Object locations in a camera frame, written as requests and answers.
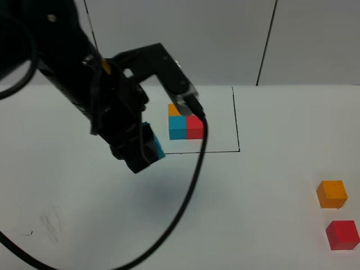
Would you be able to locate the blue template cube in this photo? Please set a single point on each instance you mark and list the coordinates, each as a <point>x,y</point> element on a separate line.
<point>177,127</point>

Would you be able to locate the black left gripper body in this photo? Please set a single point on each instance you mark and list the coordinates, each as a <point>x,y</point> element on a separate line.
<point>116,107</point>

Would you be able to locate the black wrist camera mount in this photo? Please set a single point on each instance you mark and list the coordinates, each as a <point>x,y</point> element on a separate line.
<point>154,60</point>

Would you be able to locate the orange template cube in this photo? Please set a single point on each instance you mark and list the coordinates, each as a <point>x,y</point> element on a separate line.
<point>173,111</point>

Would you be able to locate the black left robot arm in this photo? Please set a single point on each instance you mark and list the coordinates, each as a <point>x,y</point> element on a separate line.
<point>48,34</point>

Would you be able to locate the red template cube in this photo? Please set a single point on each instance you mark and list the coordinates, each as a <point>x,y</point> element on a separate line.
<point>194,128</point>

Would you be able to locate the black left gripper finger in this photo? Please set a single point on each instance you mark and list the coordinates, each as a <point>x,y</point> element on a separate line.
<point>137,161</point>
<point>141,143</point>

